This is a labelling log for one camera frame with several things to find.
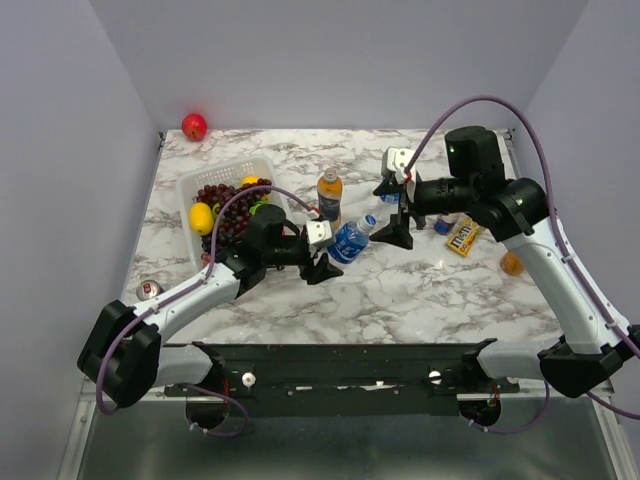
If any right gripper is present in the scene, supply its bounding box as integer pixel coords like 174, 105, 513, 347
368, 173, 476, 249

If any blue label water bottle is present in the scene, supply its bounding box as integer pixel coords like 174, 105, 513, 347
327, 219, 371, 265

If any small orange juice bottle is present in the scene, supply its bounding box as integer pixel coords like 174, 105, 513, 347
500, 251, 525, 276

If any blue Pocari Sweat cap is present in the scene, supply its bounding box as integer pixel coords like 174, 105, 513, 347
356, 214, 376, 234

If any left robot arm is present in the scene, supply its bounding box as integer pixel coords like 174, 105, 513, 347
77, 204, 342, 408

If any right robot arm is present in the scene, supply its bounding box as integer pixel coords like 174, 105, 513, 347
372, 126, 639, 398

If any far blue water bottle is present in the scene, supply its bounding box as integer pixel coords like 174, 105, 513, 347
380, 178, 401, 205

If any tall orange juice bottle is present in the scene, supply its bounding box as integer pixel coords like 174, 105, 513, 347
316, 167, 343, 231

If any Red Bull can right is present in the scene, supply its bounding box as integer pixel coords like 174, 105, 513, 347
433, 215, 458, 235

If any red bull can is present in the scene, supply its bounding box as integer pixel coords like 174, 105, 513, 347
433, 215, 458, 235
136, 279, 164, 301

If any yellow M&M's candy pack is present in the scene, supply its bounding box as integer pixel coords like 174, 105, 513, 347
446, 215, 485, 257

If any green apple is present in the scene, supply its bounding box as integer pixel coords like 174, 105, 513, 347
249, 201, 268, 215

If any dark red grape bunch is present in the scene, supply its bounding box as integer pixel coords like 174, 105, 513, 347
196, 178, 271, 257

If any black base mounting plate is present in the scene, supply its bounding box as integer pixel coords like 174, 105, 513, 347
161, 342, 519, 419

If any yellow orange fruit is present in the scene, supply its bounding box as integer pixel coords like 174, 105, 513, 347
241, 176, 261, 188

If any yellow lemon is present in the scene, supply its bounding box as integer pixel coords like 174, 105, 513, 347
188, 202, 215, 236

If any white plastic basket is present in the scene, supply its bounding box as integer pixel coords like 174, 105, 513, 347
176, 155, 280, 272

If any Red Bull can left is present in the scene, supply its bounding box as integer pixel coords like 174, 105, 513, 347
136, 279, 164, 301

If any red apple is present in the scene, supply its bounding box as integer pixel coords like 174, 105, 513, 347
181, 113, 208, 142

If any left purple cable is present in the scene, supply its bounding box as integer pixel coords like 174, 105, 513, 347
94, 184, 321, 438

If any purple cable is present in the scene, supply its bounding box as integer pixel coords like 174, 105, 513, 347
405, 96, 640, 434
94, 184, 321, 438

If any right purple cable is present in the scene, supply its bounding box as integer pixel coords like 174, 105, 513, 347
405, 96, 640, 434

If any aluminium frame rail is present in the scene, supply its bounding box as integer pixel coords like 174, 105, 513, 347
456, 380, 615, 401

